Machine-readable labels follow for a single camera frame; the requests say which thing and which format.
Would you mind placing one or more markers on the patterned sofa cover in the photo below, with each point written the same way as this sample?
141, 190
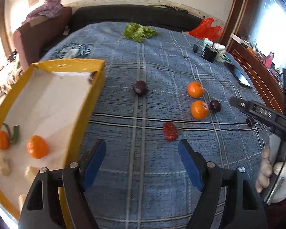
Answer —
10, 73

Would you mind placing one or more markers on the black sofa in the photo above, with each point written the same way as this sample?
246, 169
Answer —
164, 17

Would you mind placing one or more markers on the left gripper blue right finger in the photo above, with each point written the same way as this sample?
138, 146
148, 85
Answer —
243, 205

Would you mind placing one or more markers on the red plastic bag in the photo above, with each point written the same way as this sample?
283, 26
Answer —
205, 30

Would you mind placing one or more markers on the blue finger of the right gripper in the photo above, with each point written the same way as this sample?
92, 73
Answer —
259, 112

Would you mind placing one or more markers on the small black device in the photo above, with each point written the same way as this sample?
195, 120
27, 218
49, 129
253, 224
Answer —
195, 48

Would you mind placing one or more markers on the black smartphone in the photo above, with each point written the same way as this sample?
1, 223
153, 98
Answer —
238, 75

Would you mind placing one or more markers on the green lettuce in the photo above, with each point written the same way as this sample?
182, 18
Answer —
138, 33

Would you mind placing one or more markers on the leafy small orange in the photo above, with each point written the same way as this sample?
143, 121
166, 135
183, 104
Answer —
8, 137

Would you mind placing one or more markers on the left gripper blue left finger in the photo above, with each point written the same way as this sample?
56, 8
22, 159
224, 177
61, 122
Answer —
42, 207

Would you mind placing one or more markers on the red strawberry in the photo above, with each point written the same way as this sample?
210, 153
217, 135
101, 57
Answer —
169, 131

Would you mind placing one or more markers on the purple cloth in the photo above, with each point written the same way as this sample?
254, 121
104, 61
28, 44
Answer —
50, 9

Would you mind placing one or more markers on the black box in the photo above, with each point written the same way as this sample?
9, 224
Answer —
209, 53

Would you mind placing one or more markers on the wooden cabinet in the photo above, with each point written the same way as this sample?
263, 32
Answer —
255, 35

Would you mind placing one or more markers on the small dark plum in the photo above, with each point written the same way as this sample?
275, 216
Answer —
91, 77

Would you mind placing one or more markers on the right hand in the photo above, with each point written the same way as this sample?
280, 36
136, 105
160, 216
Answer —
265, 172

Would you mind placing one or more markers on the brown armchair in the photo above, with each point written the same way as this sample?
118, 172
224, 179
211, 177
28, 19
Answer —
36, 33

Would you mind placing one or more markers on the yellow cardboard tray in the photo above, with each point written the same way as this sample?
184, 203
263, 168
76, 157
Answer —
54, 100

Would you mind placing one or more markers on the large dark plum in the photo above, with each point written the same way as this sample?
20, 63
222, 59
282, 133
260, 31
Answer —
215, 106

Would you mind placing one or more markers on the large orange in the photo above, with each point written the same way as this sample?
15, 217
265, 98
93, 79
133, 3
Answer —
199, 109

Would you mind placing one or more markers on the blue plaid tablecloth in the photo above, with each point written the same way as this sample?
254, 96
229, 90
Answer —
142, 182

